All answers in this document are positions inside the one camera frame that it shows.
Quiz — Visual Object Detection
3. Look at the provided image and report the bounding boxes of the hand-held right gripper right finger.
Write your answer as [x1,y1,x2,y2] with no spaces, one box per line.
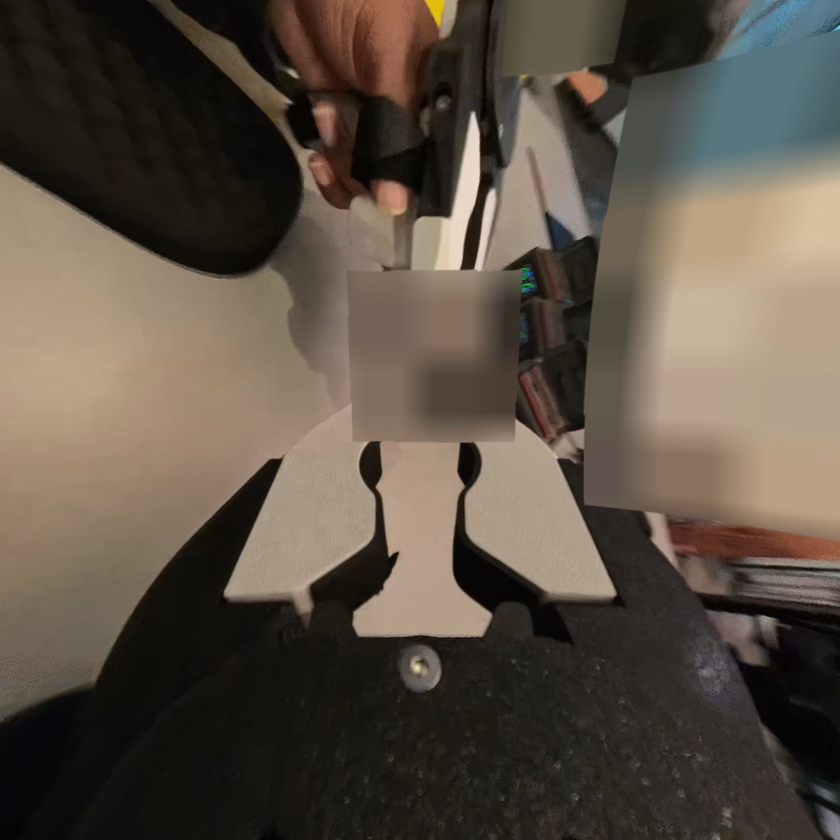
[453,423,619,619]

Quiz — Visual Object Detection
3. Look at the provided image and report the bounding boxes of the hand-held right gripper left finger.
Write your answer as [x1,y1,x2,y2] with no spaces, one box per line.
[223,406,399,618]

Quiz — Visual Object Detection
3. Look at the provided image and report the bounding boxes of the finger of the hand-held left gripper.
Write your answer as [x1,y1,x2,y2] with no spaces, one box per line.
[410,115,492,271]

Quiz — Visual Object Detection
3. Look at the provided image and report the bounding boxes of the dark grey battery charging case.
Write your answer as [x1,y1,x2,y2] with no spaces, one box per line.
[521,238,599,303]
[517,341,588,442]
[521,298,592,358]

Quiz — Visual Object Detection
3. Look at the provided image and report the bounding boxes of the brown wooden post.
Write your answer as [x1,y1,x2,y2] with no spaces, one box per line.
[666,517,840,562]

